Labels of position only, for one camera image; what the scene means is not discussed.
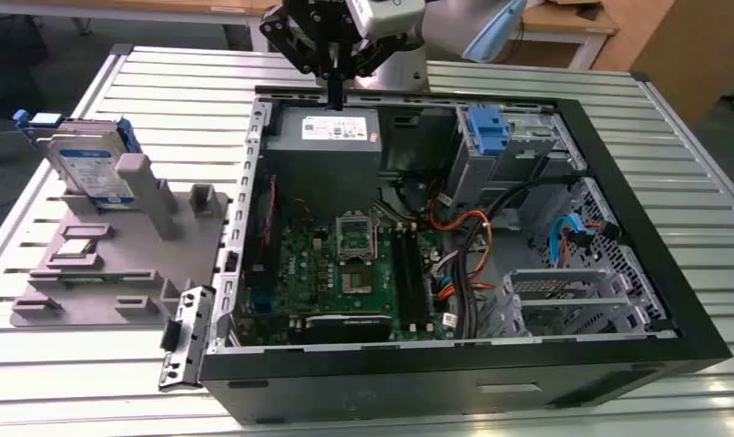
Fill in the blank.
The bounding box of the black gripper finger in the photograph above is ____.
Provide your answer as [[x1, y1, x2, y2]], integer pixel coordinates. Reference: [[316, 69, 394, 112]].
[[259, 6, 338, 111], [335, 35, 403, 111]]

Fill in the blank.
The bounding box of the hard disk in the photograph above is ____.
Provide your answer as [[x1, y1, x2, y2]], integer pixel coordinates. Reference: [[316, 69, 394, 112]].
[[12, 108, 143, 210]]

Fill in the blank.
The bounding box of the blue data wire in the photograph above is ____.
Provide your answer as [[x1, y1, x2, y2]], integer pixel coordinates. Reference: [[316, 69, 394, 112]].
[[548, 213, 591, 269]]

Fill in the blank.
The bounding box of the metal disk bay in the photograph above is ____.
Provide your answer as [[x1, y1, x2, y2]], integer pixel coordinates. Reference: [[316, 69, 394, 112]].
[[500, 267, 654, 339]]

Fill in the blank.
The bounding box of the white framed wooden desk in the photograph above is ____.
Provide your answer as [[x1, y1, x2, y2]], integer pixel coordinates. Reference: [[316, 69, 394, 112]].
[[511, 0, 620, 69], [13, 0, 271, 52]]

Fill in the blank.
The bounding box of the blue plastic drive latch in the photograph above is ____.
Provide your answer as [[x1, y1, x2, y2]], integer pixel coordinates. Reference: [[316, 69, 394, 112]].
[[467, 104, 510, 156]]

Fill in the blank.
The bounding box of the grey power supply unit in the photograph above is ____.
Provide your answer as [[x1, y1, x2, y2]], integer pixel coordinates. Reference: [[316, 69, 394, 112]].
[[263, 107, 384, 215]]

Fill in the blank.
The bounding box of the grey metal drive cage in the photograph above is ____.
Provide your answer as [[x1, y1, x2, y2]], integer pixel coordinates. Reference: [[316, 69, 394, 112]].
[[448, 104, 587, 213]]

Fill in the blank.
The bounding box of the metal socket cover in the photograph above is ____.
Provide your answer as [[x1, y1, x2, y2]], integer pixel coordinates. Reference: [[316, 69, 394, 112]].
[[334, 212, 379, 265]]

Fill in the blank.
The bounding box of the black office chair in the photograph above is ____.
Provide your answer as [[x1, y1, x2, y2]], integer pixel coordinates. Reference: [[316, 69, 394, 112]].
[[0, 13, 48, 120]]

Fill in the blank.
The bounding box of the green motherboard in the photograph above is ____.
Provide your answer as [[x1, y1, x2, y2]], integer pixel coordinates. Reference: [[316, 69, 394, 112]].
[[237, 213, 459, 345]]

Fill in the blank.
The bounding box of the CPU socket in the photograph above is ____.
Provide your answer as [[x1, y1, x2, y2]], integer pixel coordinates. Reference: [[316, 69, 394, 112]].
[[336, 262, 378, 297]]

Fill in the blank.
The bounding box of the grey parts rack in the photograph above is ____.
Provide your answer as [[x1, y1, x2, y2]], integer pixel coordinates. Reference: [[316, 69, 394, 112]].
[[11, 152, 235, 329]]

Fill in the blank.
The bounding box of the brown wooden cabinet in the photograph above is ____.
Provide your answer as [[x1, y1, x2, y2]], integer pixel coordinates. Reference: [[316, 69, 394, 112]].
[[631, 0, 734, 128]]

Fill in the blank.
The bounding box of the silver CPU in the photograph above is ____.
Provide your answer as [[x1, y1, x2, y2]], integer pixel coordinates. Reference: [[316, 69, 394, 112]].
[[53, 239, 99, 259]]

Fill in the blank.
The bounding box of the black graphics card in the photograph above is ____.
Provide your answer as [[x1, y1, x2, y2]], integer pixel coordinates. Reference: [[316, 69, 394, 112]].
[[287, 312, 394, 346]]

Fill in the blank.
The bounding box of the green RAM stick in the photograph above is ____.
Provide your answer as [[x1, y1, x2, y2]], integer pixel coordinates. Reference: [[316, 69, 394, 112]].
[[60, 275, 111, 288]]

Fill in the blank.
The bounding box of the black PC case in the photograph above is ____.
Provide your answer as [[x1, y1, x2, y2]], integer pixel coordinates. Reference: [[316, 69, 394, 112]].
[[196, 84, 734, 427]]

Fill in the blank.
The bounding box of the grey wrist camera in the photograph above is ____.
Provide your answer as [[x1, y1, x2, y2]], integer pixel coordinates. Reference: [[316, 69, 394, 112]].
[[347, 0, 428, 38]]

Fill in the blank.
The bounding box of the orange wire bundle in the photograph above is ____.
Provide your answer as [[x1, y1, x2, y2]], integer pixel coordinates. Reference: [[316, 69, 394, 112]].
[[428, 175, 496, 304]]

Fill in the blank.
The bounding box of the thick black cable bundle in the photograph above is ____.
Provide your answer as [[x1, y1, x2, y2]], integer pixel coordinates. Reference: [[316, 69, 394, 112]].
[[451, 176, 580, 340]]

